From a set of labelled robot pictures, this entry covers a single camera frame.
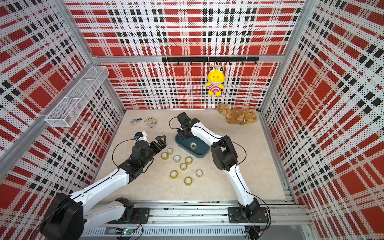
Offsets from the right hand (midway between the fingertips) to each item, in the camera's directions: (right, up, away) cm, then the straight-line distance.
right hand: (185, 134), depth 99 cm
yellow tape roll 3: (+3, -16, -6) cm, 17 cm away
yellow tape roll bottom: (+3, -26, -14) cm, 30 cm away
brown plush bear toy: (+37, +12, +3) cm, 39 cm away
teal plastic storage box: (+8, -9, -1) cm, 13 cm away
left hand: (-11, -2, -15) cm, 18 cm away
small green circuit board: (-25, -44, -30) cm, 59 cm away
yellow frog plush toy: (+20, +36, -8) cm, 41 cm away
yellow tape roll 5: (+5, -8, 0) cm, 10 cm away
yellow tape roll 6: (-6, -23, -11) cm, 27 cm away
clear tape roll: (-5, -15, -5) cm, 17 cm away
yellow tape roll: (-13, -14, -4) cm, 20 cm away
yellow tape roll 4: (-1, -20, -9) cm, 21 cm away
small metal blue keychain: (-41, +9, +15) cm, 44 cm away
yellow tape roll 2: (-10, -11, -1) cm, 15 cm away
